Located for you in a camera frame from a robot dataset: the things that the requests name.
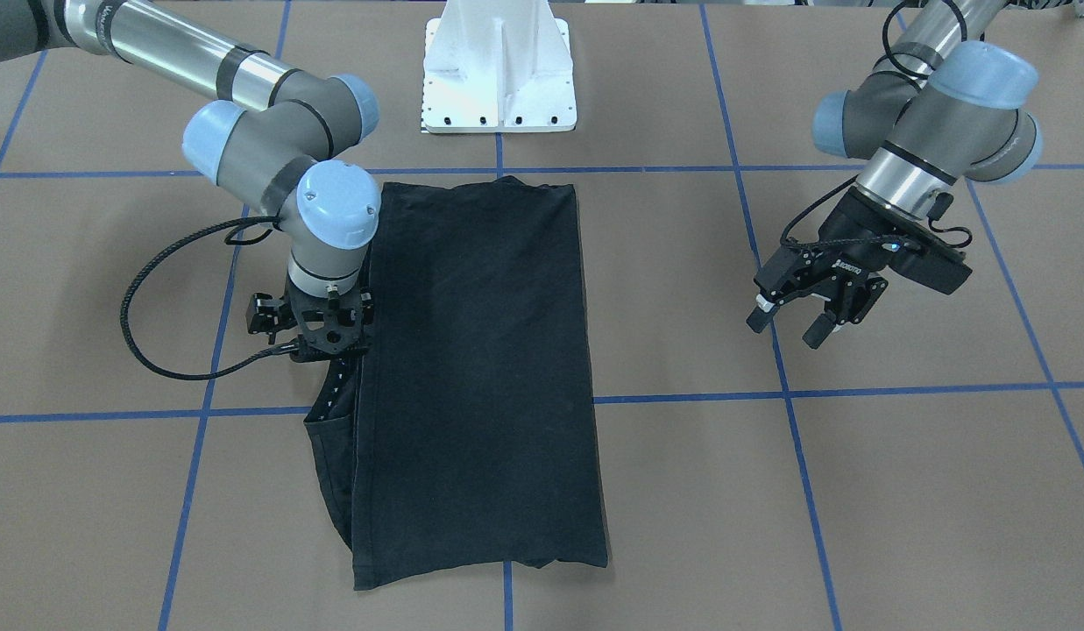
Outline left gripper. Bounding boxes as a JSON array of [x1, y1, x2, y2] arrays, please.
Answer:
[[747, 185, 902, 349]]

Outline black graphic t-shirt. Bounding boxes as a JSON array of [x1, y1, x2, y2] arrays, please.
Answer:
[[304, 176, 609, 591]]

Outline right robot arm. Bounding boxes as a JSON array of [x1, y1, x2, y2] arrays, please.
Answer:
[[0, 1, 380, 299]]

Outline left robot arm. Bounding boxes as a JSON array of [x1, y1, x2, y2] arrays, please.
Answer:
[[747, 1, 1043, 348]]

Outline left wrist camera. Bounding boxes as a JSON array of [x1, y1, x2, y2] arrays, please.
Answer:
[[887, 223, 973, 295]]

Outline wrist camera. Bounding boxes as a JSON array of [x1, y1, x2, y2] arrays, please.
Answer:
[[887, 223, 973, 295], [248, 285, 376, 362]]

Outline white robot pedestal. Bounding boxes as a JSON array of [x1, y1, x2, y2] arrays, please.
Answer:
[[421, 1, 578, 133]]

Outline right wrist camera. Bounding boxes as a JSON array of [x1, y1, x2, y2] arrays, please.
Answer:
[[248, 285, 376, 362]]

